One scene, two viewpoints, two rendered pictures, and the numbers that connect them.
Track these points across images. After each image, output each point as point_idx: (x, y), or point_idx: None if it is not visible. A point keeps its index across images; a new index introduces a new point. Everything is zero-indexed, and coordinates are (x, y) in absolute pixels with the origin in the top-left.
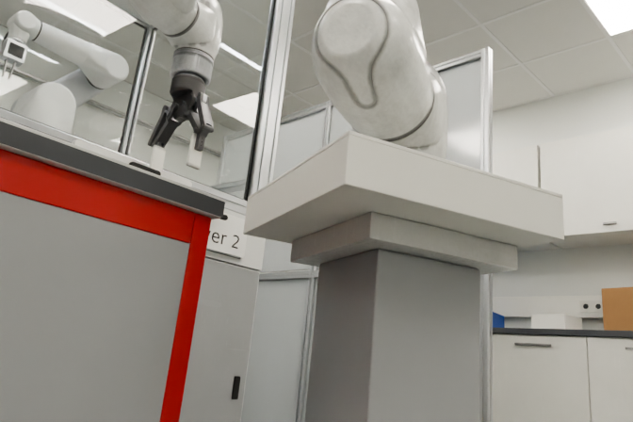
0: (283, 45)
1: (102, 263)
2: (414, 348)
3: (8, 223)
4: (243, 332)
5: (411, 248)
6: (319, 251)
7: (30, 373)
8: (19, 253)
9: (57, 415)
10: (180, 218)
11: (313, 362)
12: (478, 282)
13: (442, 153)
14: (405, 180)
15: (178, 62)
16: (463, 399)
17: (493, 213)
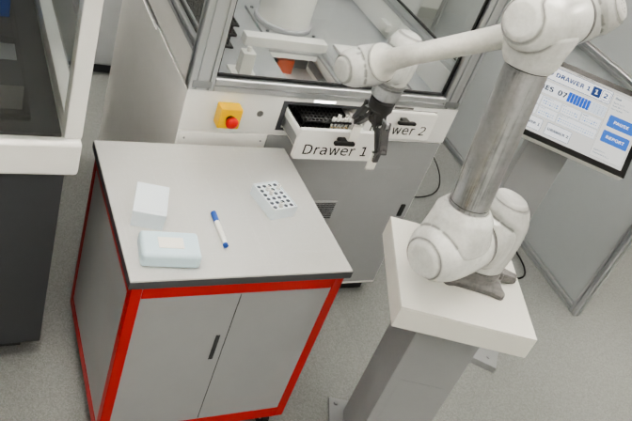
0: None
1: (287, 303)
2: (430, 353)
3: (251, 300)
4: (415, 180)
5: None
6: None
7: (258, 335)
8: (255, 306)
9: (266, 343)
10: (326, 280)
11: None
12: None
13: (499, 268)
14: (427, 327)
15: (375, 92)
16: (450, 374)
17: (478, 343)
